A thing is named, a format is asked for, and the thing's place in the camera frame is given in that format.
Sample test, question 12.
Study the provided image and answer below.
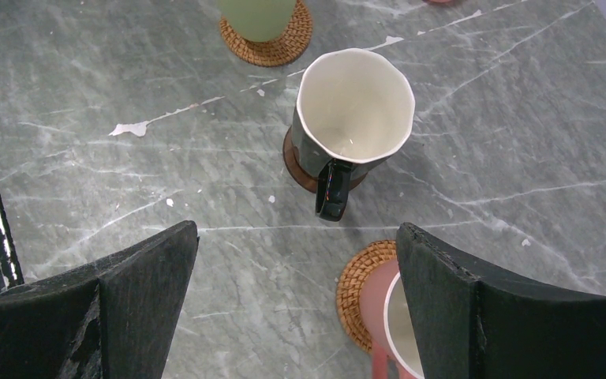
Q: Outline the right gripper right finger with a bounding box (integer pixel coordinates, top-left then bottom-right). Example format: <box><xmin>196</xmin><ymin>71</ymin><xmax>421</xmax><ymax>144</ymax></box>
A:
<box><xmin>396</xmin><ymin>223</ymin><xmax>606</xmax><ymax>378</ymax></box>

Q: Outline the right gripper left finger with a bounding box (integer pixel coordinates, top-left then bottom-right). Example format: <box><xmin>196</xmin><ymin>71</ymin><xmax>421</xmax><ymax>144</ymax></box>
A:
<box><xmin>0</xmin><ymin>220</ymin><xmax>199</xmax><ymax>378</ymax></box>

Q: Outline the pink mug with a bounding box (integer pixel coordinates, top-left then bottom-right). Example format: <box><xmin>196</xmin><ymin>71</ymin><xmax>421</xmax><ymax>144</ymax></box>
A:
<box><xmin>359</xmin><ymin>259</ymin><xmax>424</xmax><ymax>378</ymax></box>

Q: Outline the woven coaster light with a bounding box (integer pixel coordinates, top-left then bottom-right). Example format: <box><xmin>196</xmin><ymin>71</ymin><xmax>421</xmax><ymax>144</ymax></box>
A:
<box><xmin>335</xmin><ymin>240</ymin><xmax>396</xmax><ymax>355</ymax></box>

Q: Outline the black mug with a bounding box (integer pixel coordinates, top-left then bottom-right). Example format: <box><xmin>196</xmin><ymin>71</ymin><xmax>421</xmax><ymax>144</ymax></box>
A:
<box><xmin>290</xmin><ymin>48</ymin><xmax>416</xmax><ymax>222</ymax></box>

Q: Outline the woven coaster tan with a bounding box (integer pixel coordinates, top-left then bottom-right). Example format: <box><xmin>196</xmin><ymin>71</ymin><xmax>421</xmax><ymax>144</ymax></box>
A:
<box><xmin>219</xmin><ymin>1</ymin><xmax>313</xmax><ymax>67</ymax></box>

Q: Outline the green mug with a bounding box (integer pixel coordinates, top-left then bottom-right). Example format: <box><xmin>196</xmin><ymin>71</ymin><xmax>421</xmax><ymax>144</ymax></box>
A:
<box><xmin>217</xmin><ymin>0</ymin><xmax>297</xmax><ymax>43</ymax></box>

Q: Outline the dark brown wooden coaster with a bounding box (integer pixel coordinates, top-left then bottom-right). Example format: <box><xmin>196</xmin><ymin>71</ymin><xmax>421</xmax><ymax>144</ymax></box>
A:
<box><xmin>282</xmin><ymin>126</ymin><xmax>383</xmax><ymax>199</ymax></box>

